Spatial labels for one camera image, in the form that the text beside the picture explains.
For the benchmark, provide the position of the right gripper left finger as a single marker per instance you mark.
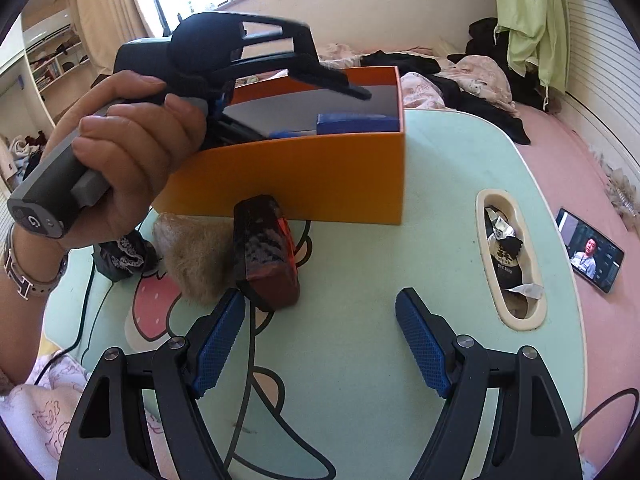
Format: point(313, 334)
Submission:
point(110, 434)

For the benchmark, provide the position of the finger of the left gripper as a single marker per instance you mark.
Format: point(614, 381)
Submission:
point(302, 67)
point(280, 35)

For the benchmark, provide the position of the blue tin box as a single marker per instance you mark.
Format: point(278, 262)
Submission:
point(339, 123)

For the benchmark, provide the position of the orange cardboard box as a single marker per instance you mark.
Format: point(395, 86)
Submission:
point(344, 177)

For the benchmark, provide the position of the dark red glasses case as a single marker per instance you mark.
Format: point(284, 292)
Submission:
point(264, 261)

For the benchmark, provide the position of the fluffy fur pompom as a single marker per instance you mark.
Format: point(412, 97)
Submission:
point(197, 253)

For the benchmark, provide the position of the black lace pouch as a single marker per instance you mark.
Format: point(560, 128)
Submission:
point(130, 255)

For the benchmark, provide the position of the person's left forearm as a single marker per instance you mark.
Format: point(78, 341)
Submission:
point(21, 319)

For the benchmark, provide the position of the person's left hand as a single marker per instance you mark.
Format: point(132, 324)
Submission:
point(135, 146)

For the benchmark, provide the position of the beige curtain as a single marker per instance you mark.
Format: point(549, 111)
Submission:
point(104, 25)

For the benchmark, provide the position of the bookshelf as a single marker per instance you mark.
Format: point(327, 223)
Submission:
point(59, 61)

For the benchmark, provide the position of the smartphone with video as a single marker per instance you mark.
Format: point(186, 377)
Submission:
point(592, 255)

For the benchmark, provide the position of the wrappers in table slot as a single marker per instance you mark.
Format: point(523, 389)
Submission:
point(505, 247)

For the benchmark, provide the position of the black clothes on bed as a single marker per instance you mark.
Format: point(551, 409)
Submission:
point(423, 90)

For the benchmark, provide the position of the green hanging cloth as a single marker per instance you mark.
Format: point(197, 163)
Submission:
point(538, 37)

